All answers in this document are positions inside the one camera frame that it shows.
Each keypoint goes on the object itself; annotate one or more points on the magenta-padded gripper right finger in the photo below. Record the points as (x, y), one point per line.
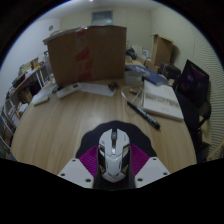
(140, 161)

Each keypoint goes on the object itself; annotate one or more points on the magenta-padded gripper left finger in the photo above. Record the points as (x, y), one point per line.
(87, 160)

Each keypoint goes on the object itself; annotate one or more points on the white and black computer mouse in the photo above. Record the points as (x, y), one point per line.
(114, 156)

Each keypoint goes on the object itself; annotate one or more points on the black marker pen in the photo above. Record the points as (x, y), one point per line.
(143, 115)

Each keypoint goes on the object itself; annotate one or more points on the white open book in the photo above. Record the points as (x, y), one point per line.
(161, 100)

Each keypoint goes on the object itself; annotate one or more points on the black office chair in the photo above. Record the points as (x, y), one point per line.
(195, 120)

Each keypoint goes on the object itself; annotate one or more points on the plain white paper sheet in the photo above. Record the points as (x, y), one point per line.
(98, 89)

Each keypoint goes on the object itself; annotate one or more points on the white slim remote control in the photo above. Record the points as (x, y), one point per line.
(40, 98)

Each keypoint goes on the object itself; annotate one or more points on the blue book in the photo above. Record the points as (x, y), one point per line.
(155, 79)

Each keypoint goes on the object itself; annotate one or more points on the shelf unit with books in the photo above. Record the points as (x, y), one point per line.
(8, 116)

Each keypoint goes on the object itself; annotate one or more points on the dark computer monitor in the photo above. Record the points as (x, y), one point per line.
(196, 81)

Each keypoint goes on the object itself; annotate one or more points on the large brown cardboard box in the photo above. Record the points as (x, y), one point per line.
(100, 53)

